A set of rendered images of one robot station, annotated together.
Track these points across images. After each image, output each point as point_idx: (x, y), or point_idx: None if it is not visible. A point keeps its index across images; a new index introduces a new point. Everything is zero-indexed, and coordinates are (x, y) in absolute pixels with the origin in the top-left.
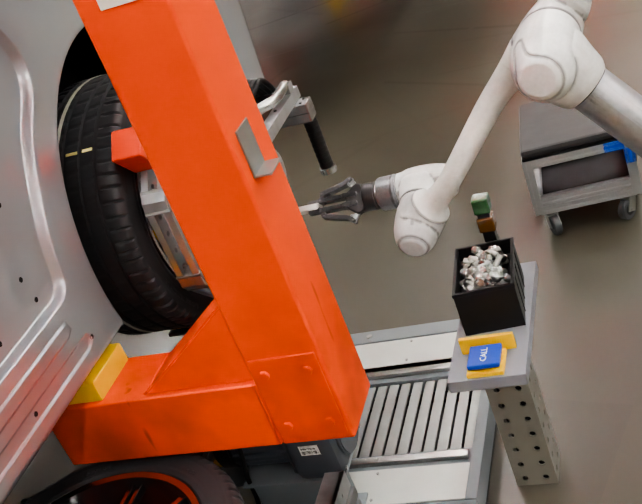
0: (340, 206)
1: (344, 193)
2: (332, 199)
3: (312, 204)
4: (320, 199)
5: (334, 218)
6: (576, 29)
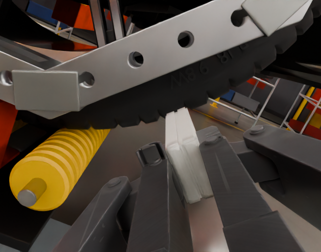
0: (141, 251)
1: (284, 235)
2: (218, 182)
3: (190, 128)
4: (220, 140)
5: (63, 238)
6: None
